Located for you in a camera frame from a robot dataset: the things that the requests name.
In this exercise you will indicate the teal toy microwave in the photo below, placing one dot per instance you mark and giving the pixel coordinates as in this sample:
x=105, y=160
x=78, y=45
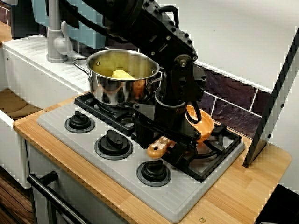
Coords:
x=88, y=40

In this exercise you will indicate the yellow toy corn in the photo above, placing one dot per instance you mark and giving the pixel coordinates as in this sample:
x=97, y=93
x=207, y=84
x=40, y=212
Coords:
x=121, y=75

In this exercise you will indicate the dark tile backsplash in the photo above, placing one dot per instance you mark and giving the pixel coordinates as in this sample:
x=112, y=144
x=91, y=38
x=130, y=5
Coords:
x=233, y=112

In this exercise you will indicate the orange toy frying pan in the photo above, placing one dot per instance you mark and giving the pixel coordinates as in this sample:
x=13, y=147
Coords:
x=205, y=123

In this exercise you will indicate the black stove knob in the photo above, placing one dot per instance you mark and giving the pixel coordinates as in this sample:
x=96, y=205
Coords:
x=79, y=122
x=154, y=173
x=113, y=144

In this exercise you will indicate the white toy oven door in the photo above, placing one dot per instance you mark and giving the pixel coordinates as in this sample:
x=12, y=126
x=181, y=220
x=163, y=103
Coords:
x=81, y=191

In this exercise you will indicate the stainless steel pot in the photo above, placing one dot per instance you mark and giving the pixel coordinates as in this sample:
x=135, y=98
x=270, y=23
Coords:
x=116, y=93

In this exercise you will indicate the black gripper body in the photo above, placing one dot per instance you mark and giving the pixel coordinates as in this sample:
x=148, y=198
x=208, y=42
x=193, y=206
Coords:
x=170, y=119

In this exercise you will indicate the black box corner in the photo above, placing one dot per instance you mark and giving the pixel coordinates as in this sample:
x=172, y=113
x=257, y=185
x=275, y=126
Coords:
x=280, y=205

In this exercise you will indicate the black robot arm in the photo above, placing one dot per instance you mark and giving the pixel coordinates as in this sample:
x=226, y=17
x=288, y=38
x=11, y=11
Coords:
x=151, y=30

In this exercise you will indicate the grey toy stove panel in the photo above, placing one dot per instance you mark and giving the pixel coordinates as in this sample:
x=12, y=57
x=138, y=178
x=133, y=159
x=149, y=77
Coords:
x=163, y=200

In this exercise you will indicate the grey toy faucet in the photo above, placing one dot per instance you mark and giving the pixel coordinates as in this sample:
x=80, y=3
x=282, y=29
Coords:
x=54, y=42

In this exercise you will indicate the dark grey side panel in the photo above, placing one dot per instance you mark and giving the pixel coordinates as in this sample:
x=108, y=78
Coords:
x=268, y=116

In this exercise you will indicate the white toy sink basin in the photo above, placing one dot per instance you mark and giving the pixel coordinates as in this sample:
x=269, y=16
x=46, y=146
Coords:
x=35, y=77

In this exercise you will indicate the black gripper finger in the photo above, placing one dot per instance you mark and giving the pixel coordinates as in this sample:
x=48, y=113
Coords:
x=146, y=135
x=182, y=154

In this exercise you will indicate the black burner grate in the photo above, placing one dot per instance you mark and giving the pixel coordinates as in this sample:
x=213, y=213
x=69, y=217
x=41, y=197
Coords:
x=80, y=100
x=220, y=157

